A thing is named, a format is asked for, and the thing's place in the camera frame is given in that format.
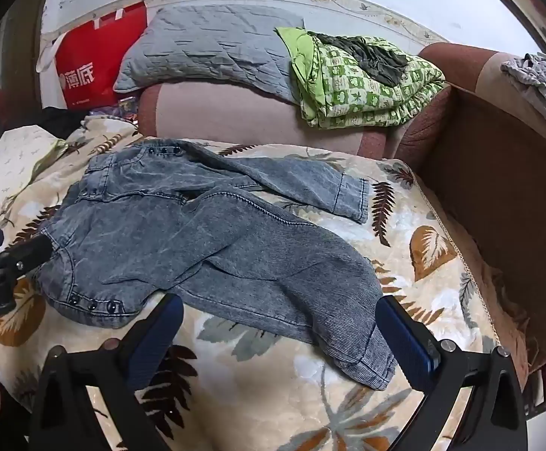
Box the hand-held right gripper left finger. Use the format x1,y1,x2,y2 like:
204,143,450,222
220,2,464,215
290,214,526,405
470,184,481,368
29,294,184,451

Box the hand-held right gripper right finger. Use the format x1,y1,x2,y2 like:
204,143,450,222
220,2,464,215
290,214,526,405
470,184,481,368
375,295,530,451

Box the grey washed denim pants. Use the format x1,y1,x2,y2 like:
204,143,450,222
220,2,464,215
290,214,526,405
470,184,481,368
31,137,398,390

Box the white sheet with green edge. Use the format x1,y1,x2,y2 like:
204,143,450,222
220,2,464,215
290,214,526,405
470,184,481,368
0,126,69,207

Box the cream leaf-print blanket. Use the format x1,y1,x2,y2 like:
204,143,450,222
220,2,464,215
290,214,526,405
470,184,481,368
0,115,502,451

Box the black cloth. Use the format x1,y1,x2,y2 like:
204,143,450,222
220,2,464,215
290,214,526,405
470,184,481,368
42,107,88,139

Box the dark patterned curtain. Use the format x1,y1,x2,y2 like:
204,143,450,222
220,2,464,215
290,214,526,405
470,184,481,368
0,5,43,160

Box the colourful snack packets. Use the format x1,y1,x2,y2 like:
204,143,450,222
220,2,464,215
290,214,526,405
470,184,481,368
89,96,140,125

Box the red shopping bag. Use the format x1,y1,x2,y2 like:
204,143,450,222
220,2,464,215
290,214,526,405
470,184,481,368
35,1,149,112

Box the brown and pink sofa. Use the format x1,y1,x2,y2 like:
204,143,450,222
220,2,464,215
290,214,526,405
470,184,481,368
136,42,546,377

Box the green patterned quilt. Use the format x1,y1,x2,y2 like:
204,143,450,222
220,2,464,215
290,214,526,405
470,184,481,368
274,26,447,130

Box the grey quilted pillow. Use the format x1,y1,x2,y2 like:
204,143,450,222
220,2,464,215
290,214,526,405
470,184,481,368
113,5,306,101

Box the dark green garment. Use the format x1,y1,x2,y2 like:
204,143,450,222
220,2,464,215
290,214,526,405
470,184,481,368
308,32,410,88

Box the grey crumpled cloth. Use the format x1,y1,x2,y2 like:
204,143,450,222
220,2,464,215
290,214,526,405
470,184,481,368
501,53,546,129

